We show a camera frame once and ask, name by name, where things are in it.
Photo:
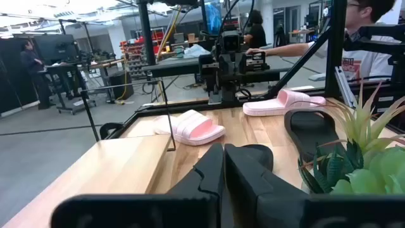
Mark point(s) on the black aluminium rig frame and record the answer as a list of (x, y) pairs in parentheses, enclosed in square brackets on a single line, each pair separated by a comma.
[(335, 47)]

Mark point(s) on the silver aluminium bar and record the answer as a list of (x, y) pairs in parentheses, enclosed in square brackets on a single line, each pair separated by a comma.
[(345, 87)]

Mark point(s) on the red parts bin rack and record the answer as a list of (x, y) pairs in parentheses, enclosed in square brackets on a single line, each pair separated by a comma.
[(136, 50)]

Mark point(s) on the pink rubber slide sandal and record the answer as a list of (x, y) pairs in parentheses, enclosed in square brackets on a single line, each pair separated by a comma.
[(196, 130), (278, 106)]

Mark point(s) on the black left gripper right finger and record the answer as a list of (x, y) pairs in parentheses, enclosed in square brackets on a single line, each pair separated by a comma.
[(253, 196)]

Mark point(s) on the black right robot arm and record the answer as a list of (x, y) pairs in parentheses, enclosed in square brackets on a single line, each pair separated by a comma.
[(228, 95)]

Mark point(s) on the wooden workbench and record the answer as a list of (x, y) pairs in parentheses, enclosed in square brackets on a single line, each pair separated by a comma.
[(107, 63)]

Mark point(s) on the succulent in triangle-patterned pot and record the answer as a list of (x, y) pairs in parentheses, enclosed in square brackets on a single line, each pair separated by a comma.
[(364, 171)]

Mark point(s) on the white plastic bag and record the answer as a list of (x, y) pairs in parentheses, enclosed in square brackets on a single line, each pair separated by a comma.
[(196, 51)]

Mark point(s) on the black rubber slide sandal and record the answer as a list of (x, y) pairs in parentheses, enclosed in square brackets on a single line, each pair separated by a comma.
[(311, 133), (261, 156)]

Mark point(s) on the grey keyboard desk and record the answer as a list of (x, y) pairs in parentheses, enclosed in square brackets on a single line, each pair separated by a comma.
[(278, 75)]

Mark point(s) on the black desk pole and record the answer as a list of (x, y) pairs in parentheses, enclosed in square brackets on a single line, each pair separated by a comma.
[(146, 31)]

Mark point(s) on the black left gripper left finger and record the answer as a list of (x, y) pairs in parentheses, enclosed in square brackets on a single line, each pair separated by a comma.
[(209, 177)]

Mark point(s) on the black workstation with monitor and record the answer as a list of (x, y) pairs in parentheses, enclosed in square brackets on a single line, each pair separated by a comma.
[(57, 47)]

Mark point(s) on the monitor with blue screen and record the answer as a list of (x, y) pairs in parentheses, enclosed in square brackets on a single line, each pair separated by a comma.
[(214, 17)]

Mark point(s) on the silver arm base bracket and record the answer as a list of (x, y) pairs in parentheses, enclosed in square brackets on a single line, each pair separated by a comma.
[(215, 98)]

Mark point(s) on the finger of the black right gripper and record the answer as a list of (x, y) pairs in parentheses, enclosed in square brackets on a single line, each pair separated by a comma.
[(238, 65), (225, 65)]

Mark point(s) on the black partition panel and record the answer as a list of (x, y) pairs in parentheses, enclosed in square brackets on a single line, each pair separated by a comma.
[(12, 76)]

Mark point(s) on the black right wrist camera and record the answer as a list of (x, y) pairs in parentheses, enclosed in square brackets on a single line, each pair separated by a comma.
[(231, 41)]

